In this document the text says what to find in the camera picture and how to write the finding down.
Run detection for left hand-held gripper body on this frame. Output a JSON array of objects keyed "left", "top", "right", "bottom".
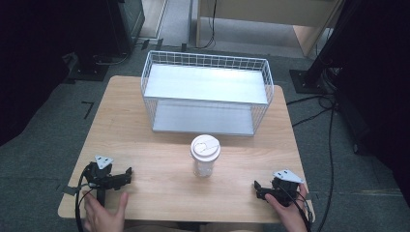
[{"left": 63, "top": 155, "right": 128, "bottom": 207}]

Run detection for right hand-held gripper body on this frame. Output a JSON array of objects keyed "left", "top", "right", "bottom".
[{"left": 264, "top": 169, "right": 306, "bottom": 208}]

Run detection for clear cup with white lid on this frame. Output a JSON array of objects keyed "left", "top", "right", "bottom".
[{"left": 190, "top": 133, "right": 222, "bottom": 179}]

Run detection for white wire shelf rack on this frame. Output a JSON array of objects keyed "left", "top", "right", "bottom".
[{"left": 140, "top": 49, "right": 276, "bottom": 137}]

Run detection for person's right hand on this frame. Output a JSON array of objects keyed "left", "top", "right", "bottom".
[{"left": 264, "top": 183, "right": 309, "bottom": 232}]

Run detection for person's left hand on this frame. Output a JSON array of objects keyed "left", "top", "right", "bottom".
[{"left": 82, "top": 190, "right": 131, "bottom": 232}]

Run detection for dark curtain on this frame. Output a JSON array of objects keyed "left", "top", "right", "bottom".
[
  {"left": 325, "top": 0, "right": 410, "bottom": 207},
  {"left": 0, "top": 0, "right": 112, "bottom": 148}
]

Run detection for black cabinet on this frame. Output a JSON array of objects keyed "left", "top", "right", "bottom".
[{"left": 102, "top": 0, "right": 146, "bottom": 56}]

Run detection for light wooden desk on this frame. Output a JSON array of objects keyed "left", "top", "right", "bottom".
[{"left": 195, "top": 0, "right": 344, "bottom": 58}]

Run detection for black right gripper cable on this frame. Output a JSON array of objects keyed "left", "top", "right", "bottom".
[{"left": 283, "top": 185, "right": 314, "bottom": 232}]

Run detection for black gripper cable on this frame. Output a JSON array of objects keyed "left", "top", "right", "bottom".
[
  {"left": 283, "top": 185, "right": 314, "bottom": 232},
  {"left": 73, "top": 163, "right": 95, "bottom": 232}
]

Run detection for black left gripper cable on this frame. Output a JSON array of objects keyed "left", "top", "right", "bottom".
[{"left": 73, "top": 163, "right": 95, "bottom": 232}]

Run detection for black floor cable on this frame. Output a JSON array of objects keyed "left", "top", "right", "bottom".
[
  {"left": 291, "top": 105, "right": 337, "bottom": 129},
  {"left": 285, "top": 93, "right": 338, "bottom": 232}
]

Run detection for black stand with base plate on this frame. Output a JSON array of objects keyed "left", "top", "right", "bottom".
[
  {"left": 62, "top": 38, "right": 111, "bottom": 83},
  {"left": 288, "top": 0, "right": 359, "bottom": 96}
]

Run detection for black hanging cable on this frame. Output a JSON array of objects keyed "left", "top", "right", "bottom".
[{"left": 192, "top": 0, "right": 218, "bottom": 50}]

